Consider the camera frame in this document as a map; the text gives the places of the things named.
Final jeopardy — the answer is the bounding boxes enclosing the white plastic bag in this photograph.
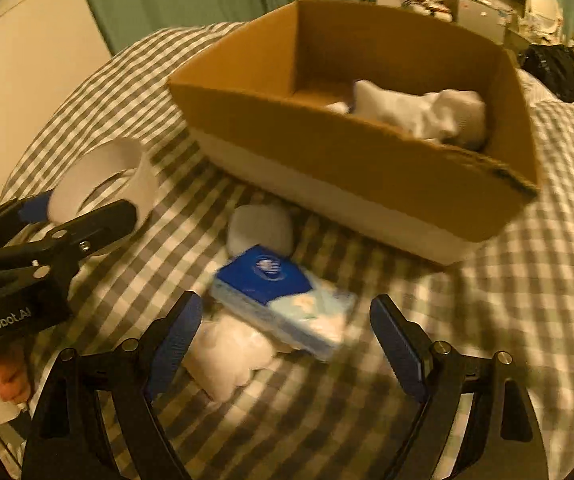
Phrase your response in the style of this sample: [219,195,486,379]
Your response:
[184,305,288,402]

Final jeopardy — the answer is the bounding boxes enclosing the blue tissue packet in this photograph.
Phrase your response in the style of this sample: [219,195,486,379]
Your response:
[210,244,359,361]

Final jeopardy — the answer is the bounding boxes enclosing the black bag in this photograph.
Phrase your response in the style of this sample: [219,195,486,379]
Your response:
[519,44,574,107]

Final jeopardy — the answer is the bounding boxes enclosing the white folded cloth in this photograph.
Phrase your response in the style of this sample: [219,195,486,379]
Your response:
[417,89,490,151]
[352,79,442,136]

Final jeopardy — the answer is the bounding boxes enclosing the white round fan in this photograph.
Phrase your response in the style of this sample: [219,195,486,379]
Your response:
[524,0,566,36]

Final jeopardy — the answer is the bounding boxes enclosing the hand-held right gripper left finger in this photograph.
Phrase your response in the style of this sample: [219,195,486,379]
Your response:
[21,290,204,480]

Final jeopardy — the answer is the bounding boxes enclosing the pile of cables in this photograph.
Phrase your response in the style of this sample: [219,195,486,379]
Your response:
[401,0,462,23]

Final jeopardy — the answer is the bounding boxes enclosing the brown cardboard box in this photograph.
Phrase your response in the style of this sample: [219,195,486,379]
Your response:
[167,0,540,266]

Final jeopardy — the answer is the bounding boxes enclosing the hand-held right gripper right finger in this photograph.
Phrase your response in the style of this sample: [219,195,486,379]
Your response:
[369,294,550,480]

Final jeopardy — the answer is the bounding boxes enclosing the white round pad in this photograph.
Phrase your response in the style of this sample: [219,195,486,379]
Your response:
[227,203,295,256]

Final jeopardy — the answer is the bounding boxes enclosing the white tape roll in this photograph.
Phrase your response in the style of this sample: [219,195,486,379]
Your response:
[47,137,160,257]

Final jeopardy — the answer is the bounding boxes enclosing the person's left hand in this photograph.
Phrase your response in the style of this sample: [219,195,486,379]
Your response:
[0,347,33,407]

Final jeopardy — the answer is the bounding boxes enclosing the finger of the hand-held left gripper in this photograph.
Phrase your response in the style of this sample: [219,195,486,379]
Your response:
[0,200,139,283]
[0,192,53,256]

